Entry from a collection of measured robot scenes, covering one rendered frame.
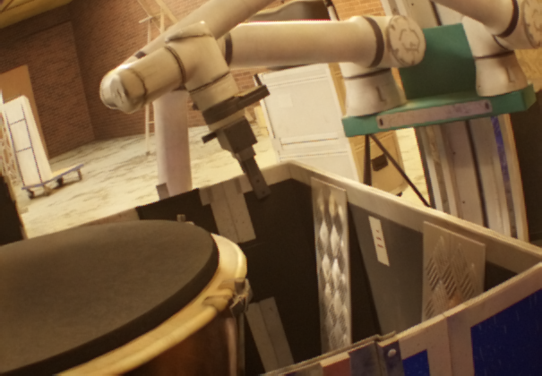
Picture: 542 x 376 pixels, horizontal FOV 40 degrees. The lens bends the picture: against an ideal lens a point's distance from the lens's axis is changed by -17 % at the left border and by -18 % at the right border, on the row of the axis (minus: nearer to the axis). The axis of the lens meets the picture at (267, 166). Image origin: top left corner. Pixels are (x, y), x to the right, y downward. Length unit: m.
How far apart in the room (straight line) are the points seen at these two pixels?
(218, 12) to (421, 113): 0.83
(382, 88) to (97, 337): 1.78
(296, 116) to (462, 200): 2.32
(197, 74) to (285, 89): 3.28
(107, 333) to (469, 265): 0.40
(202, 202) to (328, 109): 3.07
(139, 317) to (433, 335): 0.31
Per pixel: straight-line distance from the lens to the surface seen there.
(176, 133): 2.14
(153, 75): 1.54
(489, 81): 2.25
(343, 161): 4.69
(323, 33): 2.17
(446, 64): 2.48
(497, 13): 2.04
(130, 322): 0.82
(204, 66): 1.58
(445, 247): 0.97
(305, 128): 4.82
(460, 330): 0.68
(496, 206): 2.63
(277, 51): 2.10
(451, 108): 2.33
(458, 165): 2.64
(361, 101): 2.45
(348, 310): 1.38
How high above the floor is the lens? 1.22
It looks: 9 degrees down
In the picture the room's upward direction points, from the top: 15 degrees counter-clockwise
